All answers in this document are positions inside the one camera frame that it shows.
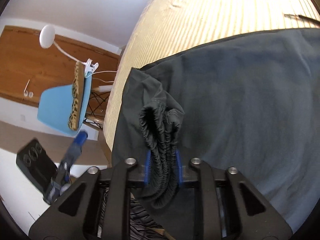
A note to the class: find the blue chair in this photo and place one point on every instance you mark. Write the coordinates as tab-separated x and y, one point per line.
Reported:
55	107

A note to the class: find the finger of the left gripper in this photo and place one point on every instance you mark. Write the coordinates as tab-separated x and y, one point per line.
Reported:
74	151

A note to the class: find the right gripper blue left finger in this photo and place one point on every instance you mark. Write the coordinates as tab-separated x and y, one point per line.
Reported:
147	168

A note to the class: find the striped grey skirt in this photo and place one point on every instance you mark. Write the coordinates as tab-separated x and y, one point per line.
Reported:
142	226

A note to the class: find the dark grey pants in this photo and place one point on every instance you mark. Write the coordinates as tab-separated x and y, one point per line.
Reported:
249	101

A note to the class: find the striped yellow towel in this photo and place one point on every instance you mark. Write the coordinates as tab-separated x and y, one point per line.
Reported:
167	27

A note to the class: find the leopard print cushion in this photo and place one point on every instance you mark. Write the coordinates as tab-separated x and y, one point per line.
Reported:
77	96

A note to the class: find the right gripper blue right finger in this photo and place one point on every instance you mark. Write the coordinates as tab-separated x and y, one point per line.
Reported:
179	168

